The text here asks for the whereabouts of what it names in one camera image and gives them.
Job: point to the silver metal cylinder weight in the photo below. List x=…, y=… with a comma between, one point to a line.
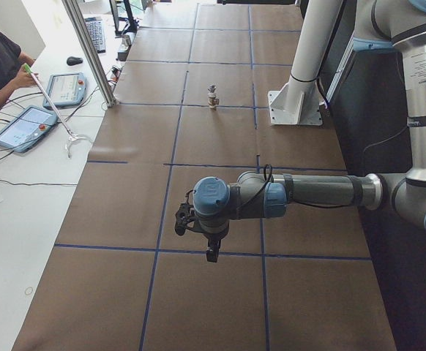
x=128, y=38

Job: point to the white brass PPR valve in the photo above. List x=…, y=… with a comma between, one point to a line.
x=213, y=101

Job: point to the black monitor stand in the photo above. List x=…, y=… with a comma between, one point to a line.
x=123, y=24

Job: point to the black keyboard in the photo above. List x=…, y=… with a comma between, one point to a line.
x=95, y=28

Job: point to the far teach pendant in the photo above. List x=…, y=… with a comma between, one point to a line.
x=67, y=90

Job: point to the black box stand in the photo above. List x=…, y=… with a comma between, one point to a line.
x=123, y=52

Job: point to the black computer mouse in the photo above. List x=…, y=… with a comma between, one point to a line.
x=72, y=61

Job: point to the near teach pendant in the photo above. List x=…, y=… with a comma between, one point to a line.
x=26, y=130

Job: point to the aluminium frame post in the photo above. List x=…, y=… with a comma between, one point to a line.
x=89, y=51

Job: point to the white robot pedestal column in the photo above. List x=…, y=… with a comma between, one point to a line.
x=297, y=102

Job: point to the long reach grabber stick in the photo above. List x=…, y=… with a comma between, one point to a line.
x=73, y=137

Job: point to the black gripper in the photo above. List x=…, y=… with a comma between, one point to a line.
x=213, y=239

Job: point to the teach pendant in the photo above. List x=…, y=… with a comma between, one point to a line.
x=26, y=130
x=67, y=90

